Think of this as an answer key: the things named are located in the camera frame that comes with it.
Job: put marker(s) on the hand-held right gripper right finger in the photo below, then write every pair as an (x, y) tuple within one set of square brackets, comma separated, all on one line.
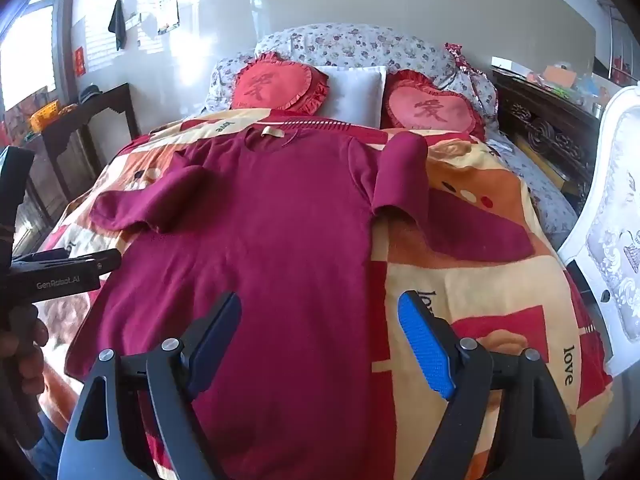
[(425, 345)]

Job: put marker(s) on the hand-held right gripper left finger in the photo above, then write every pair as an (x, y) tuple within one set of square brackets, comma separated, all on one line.
[(217, 345)]

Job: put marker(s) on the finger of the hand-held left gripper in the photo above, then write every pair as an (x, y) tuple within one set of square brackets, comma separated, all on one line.
[(97, 262)]

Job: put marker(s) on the maroon knit sweater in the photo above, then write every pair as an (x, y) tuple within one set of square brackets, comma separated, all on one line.
[(280, 220)]

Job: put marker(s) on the person's left hand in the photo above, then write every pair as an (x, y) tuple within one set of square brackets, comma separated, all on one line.
[(27, 370)]

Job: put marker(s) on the orange red printed blanket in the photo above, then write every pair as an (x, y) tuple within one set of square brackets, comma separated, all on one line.
[(475, 280)]

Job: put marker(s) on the dark wooden table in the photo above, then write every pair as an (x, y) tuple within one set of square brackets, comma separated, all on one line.
[(75, 150)]

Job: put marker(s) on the orange basket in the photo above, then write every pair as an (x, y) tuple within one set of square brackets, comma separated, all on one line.
[(45, 115)]

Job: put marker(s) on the person's dark pants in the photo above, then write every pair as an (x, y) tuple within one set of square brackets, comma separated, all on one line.
[(50, 440)]

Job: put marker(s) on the dark hat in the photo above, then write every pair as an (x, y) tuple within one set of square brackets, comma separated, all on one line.
[(90, 94)]

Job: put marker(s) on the floral bed sheet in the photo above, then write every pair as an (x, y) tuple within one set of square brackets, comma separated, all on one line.
[(545, 195)]

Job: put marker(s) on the window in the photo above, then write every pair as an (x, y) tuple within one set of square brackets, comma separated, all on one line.
[(25, 50)]

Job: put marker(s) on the white upholstered chair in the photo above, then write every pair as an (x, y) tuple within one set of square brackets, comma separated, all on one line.
[(615, 210)]

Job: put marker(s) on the red heart pillow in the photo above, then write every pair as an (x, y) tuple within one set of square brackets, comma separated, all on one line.
[(430, 107), (272, 82)]

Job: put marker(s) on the dark hanging cloth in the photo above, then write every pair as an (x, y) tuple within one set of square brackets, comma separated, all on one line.
[(118, 22)]

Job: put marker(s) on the dark carved wooden cabinet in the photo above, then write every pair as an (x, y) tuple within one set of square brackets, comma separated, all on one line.
[(545, 125)]

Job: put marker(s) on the white pillow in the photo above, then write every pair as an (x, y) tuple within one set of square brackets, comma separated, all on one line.
[(350, 92)]

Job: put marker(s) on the red patterned cloth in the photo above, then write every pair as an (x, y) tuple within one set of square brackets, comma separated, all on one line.
[(457, 55)]

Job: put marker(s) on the orange box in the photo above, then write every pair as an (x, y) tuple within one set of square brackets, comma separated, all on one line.
[(562, 76)]

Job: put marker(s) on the floral folded quilt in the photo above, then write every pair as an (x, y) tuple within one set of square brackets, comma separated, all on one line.
[(350, 42)]

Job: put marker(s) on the red wall sticker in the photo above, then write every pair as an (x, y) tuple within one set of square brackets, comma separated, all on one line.
[(80, 62)]

